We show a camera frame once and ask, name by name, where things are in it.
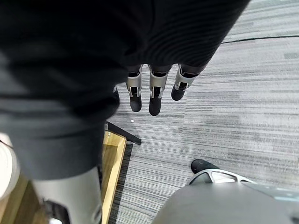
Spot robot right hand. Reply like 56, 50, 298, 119
0, 0, 251, 224

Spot white slipper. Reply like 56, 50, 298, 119
0, 132, 21, 200

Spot dark robot foot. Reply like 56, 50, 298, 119
190, 159, 221, 175

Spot silver robot leg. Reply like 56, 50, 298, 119
151, 168, 299, 224

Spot black floor cable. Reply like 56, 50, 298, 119
221, 35, 299, 45

